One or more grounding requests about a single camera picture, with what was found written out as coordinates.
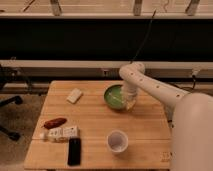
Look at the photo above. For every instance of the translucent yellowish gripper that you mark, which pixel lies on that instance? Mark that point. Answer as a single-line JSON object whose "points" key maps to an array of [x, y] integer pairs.
{"points": [[130, 104]]}

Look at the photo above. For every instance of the green ceramic bowl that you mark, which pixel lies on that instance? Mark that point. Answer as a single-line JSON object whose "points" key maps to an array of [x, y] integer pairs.
{"points": [[113, 97]]}

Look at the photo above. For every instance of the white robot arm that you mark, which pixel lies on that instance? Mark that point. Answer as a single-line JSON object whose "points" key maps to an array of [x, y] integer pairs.
{"points": [[192, 132]]}

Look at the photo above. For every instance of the white plastic cup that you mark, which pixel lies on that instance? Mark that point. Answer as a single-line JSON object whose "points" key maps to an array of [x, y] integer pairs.
{"points": [[117, 141]]}

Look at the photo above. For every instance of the white small carton box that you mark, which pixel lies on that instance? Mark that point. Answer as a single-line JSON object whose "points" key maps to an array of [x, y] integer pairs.
{"points": [[60, 134]]}

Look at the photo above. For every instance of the black smartphone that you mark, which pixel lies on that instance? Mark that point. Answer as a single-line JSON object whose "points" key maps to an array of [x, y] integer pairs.
{"points": [[74, 152]]}

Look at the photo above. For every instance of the red sausage toy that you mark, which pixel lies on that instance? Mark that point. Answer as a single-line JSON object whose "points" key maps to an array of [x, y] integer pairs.
{"points": [[54, 123]]}

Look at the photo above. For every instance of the black office chair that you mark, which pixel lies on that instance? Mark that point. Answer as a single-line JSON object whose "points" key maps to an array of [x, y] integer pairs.
{"points": [[15, 136]]}

